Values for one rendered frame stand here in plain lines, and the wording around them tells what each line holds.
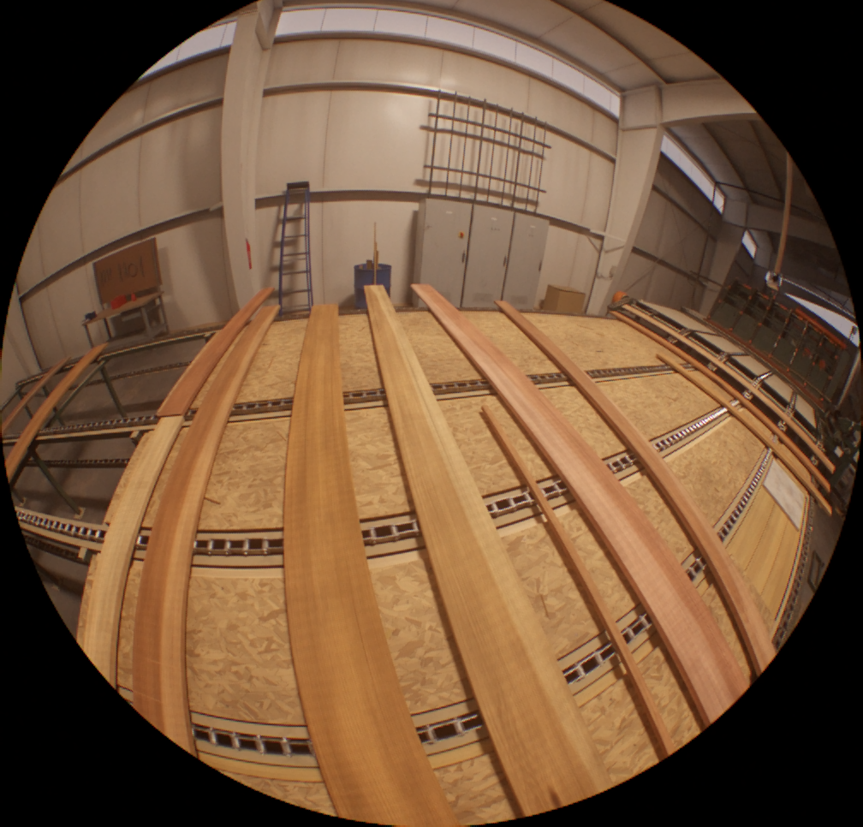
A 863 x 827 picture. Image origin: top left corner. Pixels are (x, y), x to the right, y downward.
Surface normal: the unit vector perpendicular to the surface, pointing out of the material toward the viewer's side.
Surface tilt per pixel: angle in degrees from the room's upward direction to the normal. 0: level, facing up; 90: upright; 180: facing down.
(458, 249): 90
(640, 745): 0
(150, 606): 0
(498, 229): 90
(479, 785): 0
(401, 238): 88
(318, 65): 91
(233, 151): 99
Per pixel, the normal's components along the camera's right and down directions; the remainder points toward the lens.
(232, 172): 0.27, 0.68
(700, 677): 0.08, -0.82
